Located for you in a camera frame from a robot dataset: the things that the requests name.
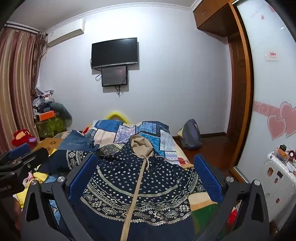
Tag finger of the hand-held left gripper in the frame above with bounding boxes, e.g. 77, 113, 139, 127
9, 143, 31, 161
14, 147, 49, 173

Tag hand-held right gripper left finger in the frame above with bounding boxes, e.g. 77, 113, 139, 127
21, 153, 99, 241

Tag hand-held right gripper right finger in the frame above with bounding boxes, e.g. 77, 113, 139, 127
193, 154, 270, 241

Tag navy patterned hooded robe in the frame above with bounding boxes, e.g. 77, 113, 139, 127
58, 134, 219, 241

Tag red plush toy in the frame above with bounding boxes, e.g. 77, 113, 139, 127
12, 129, 37, 147

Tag yellow patterned blanket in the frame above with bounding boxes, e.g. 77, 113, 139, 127
30, 137, 65, 154

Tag blue jeans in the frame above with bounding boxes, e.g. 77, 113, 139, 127
58, 130, 100, 154

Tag dark patterned small cloth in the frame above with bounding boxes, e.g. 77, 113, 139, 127
96, 143, 125, 157

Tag orange box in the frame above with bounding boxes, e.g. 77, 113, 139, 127
38, 111, 56, 121

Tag grey backpack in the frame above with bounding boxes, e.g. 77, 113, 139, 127
180, 119, 202, 149

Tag dark grey cushion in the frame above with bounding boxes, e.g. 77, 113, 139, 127
50, 102, 73, 127

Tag pile of papers and clutter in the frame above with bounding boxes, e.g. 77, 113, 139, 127
32, 87, 55, 115

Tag striped brown curtain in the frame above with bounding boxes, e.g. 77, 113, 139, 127
0, 22, 45, 153

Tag white suitcase with stickers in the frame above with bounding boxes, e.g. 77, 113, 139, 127
259, 145, 296, 229

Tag blue patchwork bed sheet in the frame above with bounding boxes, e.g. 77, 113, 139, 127
48, 120, 195, 232

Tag wooden door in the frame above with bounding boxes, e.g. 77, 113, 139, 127
227, 32, 248, 139

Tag white air conditioner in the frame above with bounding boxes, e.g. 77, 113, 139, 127
47, 19, 85, 48

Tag wooden overhead cabinet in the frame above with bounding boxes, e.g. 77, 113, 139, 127
194, 0, 238, 38

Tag yellow ring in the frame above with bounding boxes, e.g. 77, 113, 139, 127
106, 112, 133, 124

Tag small black wall monitor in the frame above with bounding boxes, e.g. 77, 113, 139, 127
101, 66, 129, 87

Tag black wall television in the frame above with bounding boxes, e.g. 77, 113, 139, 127
91, 37, 139, 69

